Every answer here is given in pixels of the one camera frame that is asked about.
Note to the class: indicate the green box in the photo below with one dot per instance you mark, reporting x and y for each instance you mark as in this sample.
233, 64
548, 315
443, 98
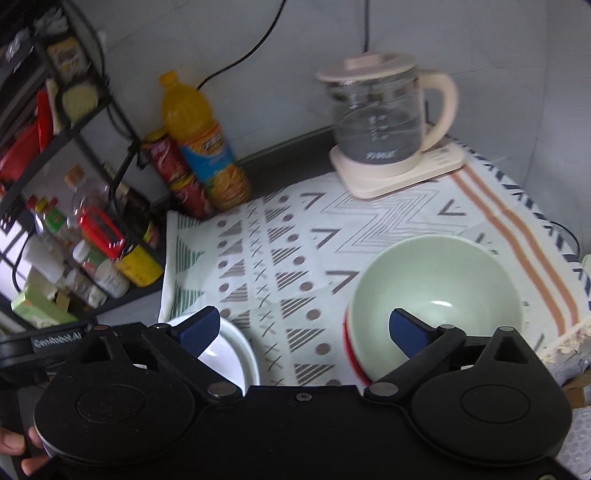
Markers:
41, 307

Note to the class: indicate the pale noodle pack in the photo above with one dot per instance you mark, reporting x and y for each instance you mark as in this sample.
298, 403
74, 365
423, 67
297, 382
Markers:
81, 101

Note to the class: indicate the cream kettle base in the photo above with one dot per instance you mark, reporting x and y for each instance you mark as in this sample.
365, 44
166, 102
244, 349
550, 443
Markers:
415, 177

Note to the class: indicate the light green bowl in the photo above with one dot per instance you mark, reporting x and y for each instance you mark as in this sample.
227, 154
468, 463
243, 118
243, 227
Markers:
429, 277

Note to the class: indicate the dark soy sauce bottle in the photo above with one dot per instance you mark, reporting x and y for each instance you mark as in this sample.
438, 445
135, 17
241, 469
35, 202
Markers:
138, 263

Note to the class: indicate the orange juice bottle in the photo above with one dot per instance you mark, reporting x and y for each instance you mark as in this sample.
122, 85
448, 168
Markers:
194, 124

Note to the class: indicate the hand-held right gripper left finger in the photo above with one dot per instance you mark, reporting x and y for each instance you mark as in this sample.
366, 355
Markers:
198, 327

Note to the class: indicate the plain white bowl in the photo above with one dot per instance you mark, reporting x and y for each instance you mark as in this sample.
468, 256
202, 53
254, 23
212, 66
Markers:
251, 355

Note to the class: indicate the red plate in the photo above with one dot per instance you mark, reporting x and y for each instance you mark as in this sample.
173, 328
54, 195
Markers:
347, 341

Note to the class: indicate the cardboard box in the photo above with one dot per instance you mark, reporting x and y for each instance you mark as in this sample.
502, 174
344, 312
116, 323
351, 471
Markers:
579, 392

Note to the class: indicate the person's left hand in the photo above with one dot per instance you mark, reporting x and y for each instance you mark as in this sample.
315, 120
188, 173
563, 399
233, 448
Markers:
11, 443

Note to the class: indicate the white jar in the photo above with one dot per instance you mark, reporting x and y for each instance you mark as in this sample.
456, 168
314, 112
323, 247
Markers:
111, 279

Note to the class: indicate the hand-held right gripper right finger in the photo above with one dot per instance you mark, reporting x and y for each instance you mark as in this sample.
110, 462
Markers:
406, 337

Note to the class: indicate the red packet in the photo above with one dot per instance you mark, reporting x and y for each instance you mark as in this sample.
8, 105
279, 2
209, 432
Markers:
18, 152

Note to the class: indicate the black metal rack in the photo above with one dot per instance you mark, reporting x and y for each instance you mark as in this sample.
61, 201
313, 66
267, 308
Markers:
131, 152

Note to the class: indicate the patterned tablecloth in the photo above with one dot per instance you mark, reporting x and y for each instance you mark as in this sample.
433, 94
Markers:
286, 230

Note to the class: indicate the small red-capped seasoning bottle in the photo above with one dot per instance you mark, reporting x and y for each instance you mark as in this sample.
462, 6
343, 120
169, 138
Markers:
53, 217

